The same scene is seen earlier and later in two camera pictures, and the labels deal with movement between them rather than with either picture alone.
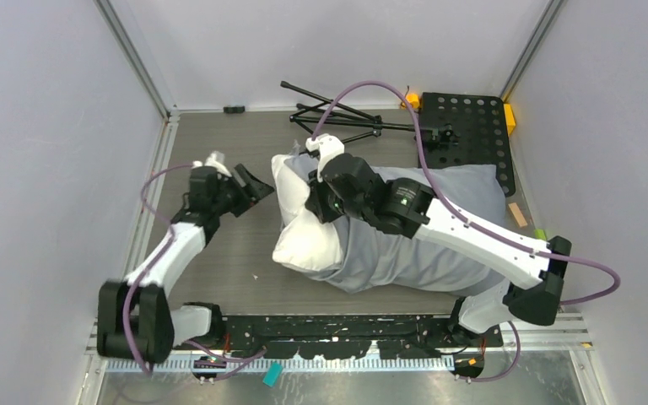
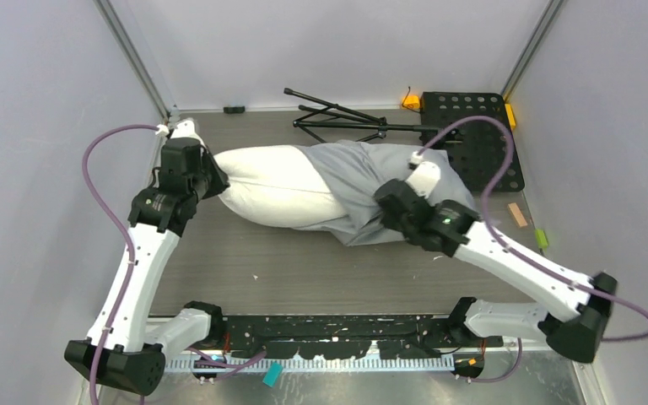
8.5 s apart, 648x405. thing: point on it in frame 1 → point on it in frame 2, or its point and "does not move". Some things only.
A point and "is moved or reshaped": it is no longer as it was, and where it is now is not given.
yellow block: [510, 117] does not move
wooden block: [517, 214] does not move
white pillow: [310, 241] is moved or reshaped
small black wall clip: [229, 110] does not move
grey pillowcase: [379, 259] is moved or reshaped
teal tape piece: [272, 374] does not move
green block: [540, 234] does not move
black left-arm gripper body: [231, 198] → [207, 181]
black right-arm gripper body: [329, 205] → [407, 229]
